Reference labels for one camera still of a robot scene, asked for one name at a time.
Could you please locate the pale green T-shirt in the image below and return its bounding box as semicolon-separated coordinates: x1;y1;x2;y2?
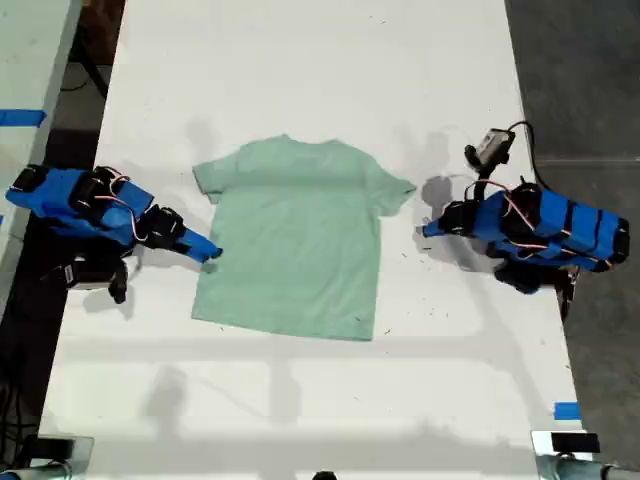
191;133;419;343

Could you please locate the long blue tape strip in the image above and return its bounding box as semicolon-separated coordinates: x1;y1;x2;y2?
0;108;48;128

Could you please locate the white side table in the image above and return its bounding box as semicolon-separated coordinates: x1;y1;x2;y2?
0;0;84;321

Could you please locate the shiny metal plate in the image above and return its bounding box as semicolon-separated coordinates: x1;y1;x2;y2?
28;434;96;475
530;428;602;464

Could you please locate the small black box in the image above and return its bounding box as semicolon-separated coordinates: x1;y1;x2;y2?
30;437;77;460
550;432;601;454

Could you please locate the silver metal tube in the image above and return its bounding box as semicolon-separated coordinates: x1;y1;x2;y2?
0;460;72;480
537;455;640;480

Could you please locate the camera black stalk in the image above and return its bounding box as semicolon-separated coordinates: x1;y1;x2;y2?
106;259;130;305
464;160;504;202

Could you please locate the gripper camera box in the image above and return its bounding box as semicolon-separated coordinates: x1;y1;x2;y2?
42;255;115;292
464;127;517;164

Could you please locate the camera black cable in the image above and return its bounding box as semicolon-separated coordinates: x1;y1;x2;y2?
507;119;549;190

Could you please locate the arm power cable bundle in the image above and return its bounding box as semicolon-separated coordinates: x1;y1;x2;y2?
555;267;584;322

